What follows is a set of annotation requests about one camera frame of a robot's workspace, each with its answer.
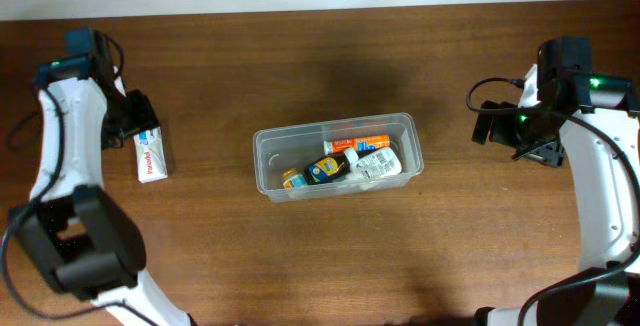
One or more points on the white spray bottle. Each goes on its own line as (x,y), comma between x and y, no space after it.
(378,164)

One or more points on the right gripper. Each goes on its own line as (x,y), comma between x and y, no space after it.
(500,129)

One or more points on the white Panadol box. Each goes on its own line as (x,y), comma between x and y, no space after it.
(151,162)

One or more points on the orange tablet tube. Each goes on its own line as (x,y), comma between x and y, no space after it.
(360,144)

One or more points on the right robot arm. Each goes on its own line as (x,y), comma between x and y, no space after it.
(568,112)

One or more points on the clear plastic container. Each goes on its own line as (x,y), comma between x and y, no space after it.
(280,149)

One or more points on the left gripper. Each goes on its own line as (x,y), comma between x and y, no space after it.
(138,116)

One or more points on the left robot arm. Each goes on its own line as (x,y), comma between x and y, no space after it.
(80,241)

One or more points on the dark bottle white cap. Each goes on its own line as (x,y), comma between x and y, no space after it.
(330,167)

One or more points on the small jar gold lid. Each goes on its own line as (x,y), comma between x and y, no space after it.
(293,178)

